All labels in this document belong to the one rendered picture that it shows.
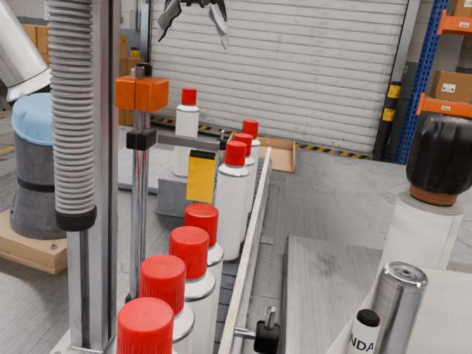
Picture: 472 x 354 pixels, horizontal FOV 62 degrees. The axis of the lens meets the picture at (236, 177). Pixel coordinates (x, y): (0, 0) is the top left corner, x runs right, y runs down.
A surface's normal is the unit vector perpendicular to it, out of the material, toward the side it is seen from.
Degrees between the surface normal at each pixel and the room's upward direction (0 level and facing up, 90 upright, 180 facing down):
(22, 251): 90
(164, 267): 3
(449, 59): 90
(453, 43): 90
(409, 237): 91
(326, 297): 0
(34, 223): 75
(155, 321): 2
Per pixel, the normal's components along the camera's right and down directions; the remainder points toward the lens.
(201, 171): -0.14, 0.32
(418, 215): -0.66, 0.22
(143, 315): 0.14, -0.95
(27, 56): 0.76, 0.06
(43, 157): 0.15, 0.39
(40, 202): 0.11, 0.08
